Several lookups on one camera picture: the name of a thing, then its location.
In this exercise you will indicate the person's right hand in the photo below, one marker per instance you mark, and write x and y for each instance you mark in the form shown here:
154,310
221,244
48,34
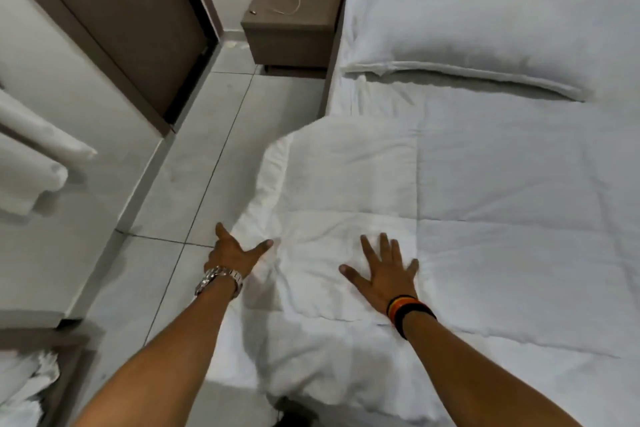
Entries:
382,284

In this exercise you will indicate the person's left thumb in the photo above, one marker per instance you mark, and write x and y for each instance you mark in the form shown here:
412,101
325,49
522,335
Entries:
260,248

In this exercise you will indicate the brown wooden door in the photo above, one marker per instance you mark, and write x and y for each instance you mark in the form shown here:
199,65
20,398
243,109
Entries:
120,16

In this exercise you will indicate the person's right middle finger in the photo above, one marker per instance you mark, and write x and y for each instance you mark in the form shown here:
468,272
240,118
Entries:
385,250

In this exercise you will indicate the silver metal wristwatch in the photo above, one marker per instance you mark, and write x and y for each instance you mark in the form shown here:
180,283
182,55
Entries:
218,277

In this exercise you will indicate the black wristband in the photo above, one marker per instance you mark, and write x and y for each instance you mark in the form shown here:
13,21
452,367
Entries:
414,317

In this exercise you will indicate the person's left hand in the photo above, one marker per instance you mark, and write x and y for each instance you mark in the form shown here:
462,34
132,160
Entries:
232,254

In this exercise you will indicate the person's right little finger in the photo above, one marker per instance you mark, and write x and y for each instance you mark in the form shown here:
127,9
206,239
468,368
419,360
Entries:
412,270

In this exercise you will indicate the person's right thumb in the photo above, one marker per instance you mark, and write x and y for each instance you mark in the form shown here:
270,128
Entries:
352,274

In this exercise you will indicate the crumpled white cloth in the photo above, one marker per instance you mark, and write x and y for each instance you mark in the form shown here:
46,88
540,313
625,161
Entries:
22,386

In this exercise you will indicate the person's left forearm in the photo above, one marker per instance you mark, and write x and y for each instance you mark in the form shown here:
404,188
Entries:
165,356

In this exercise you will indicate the white folded towel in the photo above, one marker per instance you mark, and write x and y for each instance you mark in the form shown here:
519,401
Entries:
40,129
25,176

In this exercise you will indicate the brown bedside table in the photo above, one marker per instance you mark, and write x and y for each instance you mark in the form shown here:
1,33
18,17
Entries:
290,36

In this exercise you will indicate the brown bed frame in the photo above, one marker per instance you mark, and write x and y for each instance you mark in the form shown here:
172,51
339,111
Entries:
331,61

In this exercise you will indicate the black shoe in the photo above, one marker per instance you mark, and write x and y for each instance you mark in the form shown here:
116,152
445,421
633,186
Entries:
295,414

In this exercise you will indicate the large white pillow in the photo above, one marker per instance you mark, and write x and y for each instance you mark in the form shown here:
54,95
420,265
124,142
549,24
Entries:
475,36

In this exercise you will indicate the brown laundry cart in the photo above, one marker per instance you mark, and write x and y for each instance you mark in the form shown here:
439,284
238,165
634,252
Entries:
70,361

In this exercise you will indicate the white quilted duvet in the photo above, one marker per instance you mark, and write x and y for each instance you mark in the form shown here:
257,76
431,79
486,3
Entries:
500,221

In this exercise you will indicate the person's right forearm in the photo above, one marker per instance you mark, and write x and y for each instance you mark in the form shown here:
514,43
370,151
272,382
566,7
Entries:
480,376

